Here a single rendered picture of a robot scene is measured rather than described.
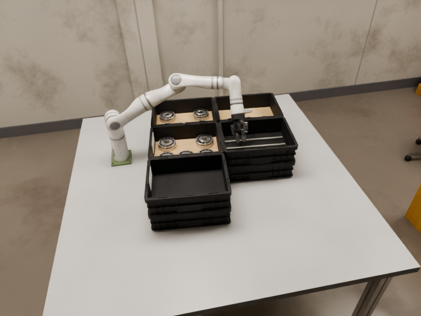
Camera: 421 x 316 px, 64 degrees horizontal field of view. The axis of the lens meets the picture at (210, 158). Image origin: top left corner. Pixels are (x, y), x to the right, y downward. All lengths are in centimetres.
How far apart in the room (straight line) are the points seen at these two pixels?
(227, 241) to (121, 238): 51
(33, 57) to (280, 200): 270
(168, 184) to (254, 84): 233
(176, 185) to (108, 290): 57
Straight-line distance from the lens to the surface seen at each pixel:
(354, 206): 191
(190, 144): 199
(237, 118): 183
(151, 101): 190
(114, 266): 164
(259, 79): 385
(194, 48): 353
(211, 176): 177
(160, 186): 174
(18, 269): 278
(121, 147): 206
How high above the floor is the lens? 202
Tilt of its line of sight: 39 degrees down
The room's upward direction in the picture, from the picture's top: 2 degrees counter-clockwise
